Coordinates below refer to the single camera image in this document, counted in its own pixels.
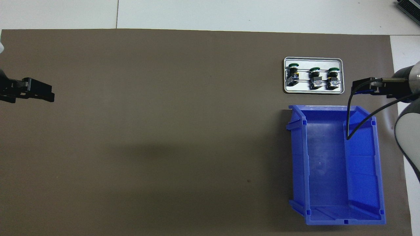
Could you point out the silver metal tray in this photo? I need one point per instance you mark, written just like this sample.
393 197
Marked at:
315 62

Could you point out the brown table mat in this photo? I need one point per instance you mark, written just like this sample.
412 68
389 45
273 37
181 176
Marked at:
164 131

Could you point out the grey ribbed device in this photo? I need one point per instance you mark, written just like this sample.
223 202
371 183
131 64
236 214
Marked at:
410 8

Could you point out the green push button switch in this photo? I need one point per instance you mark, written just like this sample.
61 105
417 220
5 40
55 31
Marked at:
333 78
293 74
315 78

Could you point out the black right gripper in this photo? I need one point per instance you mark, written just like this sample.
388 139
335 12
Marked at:
402 88

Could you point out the blue plastic storage bin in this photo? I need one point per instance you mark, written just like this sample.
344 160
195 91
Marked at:
328 164

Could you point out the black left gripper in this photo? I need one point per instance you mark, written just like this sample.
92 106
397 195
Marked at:
6 88

